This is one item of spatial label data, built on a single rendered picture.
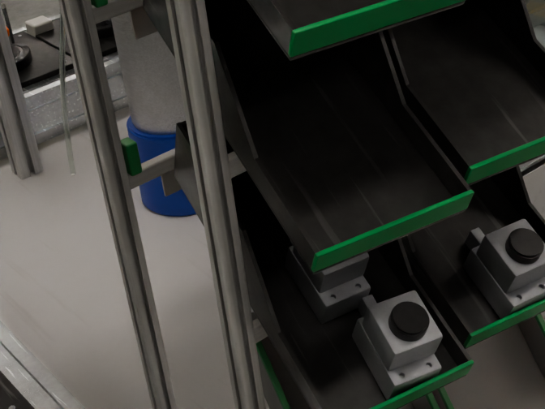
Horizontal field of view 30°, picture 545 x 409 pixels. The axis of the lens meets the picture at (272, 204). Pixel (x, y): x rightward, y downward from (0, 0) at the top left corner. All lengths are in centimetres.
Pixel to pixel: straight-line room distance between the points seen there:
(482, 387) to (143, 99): 80
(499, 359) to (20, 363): 60
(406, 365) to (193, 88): 27
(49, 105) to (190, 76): 131
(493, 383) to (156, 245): 76
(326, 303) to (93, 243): 90
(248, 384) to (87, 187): 102
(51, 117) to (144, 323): 106
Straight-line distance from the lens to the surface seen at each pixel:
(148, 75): 158
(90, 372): 142
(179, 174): 90
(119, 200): 92
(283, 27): 61
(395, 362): 79
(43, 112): 200
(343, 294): 83
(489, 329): 87
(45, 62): 209
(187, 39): 69
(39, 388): 127
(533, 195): 189
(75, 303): 155
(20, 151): 188
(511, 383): 103
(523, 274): 86
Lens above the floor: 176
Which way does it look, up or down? 32 degrees down
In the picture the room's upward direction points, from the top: 7 degrees counter-clockwise
